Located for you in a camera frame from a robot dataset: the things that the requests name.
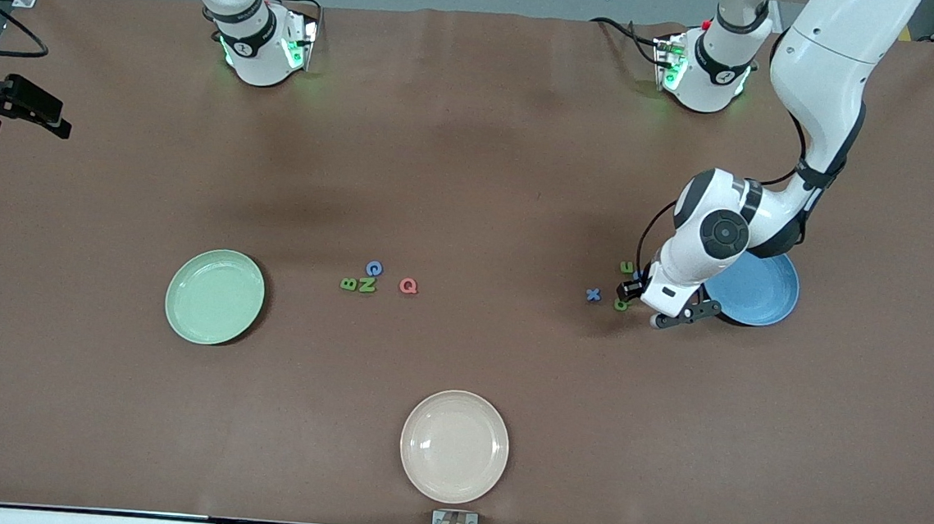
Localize blue plate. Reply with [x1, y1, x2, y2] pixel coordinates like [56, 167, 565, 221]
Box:
[701, 246, 803, 330]

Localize brown table cover sheet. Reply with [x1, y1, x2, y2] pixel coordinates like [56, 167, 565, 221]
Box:
[0, 0, 934, 524]

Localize green plate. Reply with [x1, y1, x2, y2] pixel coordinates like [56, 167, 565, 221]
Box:
[162, 245, 269, 349]

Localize cream plate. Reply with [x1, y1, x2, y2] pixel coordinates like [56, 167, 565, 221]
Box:
[396, 386, 513, 508]

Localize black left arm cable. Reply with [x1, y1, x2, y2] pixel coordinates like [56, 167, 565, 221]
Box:
[635, 25, 829, 297]

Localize black base cable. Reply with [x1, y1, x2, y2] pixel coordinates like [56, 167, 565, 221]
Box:
[586, 16, 667, 68]
[257, 0, 326, 43]

